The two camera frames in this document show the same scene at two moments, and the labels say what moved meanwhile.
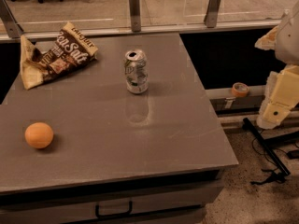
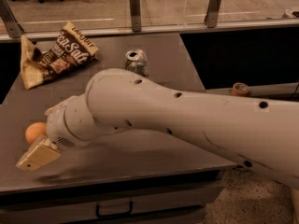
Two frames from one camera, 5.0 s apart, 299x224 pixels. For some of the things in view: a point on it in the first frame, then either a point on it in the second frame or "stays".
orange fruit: [38, 135] stays
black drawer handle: [130, 208] stays
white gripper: [288, 41] -> [57, 126]
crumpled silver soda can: [135, 72] stays
